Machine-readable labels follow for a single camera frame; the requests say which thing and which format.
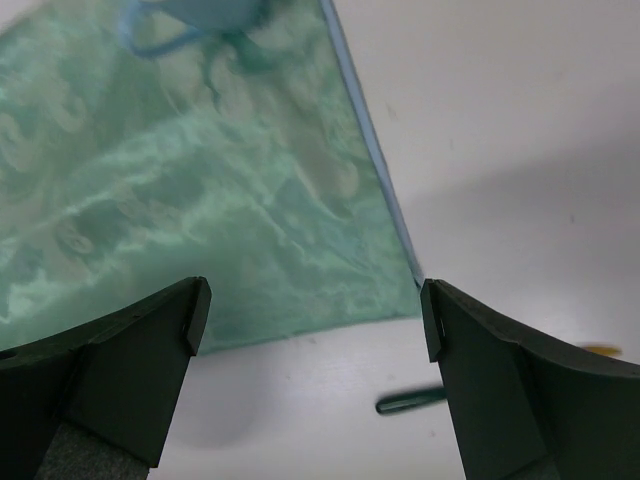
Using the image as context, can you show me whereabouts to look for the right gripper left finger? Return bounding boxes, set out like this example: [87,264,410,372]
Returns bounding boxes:
[1,277,211,470]

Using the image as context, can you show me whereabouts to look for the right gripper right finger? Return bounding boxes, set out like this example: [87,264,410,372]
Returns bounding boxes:
[421,279,639,475]

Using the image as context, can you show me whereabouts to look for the teal satin placemat cloth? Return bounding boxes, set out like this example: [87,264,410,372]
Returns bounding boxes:
[1,1,420,352]

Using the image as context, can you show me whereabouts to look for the light blue mug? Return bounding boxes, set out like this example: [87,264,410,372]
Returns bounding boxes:
[118,0,269,59]

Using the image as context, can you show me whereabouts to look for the gold knife green handle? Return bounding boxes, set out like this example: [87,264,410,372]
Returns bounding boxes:
[375,344,622,416]

